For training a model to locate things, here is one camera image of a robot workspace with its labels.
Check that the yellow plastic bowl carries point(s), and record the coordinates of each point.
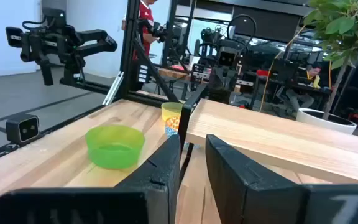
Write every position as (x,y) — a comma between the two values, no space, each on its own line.
(170,111)

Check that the blue patterned ceramic bowl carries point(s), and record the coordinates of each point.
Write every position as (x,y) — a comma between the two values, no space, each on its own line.
(170,131)

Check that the person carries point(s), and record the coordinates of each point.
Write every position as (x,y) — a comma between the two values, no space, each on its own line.
(145,14)
(311,76)

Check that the green plastic bowl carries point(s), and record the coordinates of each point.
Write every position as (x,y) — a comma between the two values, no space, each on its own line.
(113,155)

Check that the black frame wooden shelf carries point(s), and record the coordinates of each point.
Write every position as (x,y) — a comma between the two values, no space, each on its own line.
(259,133)

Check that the black table-level camera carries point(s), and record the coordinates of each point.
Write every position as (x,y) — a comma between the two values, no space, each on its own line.
(22,129)

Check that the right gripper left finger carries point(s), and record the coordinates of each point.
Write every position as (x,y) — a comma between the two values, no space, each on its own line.
(154,193)

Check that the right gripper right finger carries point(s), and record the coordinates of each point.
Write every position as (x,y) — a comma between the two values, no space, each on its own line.
(253,199)

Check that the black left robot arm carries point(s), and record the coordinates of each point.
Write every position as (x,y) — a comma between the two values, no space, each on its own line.
(208,36)

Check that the orange patterned ceramic bowl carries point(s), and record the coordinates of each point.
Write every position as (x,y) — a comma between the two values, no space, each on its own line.
(172,122)

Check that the white plant pot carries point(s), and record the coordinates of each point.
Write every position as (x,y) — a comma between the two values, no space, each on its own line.
(309,119)

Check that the black rig frame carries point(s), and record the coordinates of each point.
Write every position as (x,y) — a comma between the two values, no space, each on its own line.
(130,46)

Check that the silver aluminium rail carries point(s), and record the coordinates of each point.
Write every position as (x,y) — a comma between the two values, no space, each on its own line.
(113,88)

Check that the green leafy tree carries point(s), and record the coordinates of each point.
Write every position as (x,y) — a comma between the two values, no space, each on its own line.
(346,21)

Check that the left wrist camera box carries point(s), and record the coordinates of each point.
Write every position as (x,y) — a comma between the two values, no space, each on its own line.
(227,57)

